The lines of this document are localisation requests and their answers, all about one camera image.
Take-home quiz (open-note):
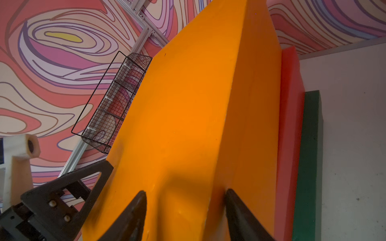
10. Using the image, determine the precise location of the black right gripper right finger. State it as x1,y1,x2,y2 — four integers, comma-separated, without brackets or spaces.
225,189,274,241

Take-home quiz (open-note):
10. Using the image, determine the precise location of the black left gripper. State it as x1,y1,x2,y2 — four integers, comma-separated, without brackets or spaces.
1,160,113,241

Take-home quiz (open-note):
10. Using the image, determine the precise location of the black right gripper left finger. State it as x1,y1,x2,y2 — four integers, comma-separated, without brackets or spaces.
99,191,147,241

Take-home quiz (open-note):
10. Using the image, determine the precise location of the green shoebox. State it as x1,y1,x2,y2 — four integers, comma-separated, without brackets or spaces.
292,90,323,241

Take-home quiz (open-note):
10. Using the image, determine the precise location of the orange shoebox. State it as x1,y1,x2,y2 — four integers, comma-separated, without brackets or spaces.
82,1,281,241

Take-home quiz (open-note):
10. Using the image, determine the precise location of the red shoebox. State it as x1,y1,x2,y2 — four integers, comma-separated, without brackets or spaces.
274,47,305,241

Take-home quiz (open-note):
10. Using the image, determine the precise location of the black wire basket left wall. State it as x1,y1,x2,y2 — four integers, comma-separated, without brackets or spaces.
71,51,152,154

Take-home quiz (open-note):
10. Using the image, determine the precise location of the aluminium frame post left corner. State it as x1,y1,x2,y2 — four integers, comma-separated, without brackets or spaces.
60,1,168,176

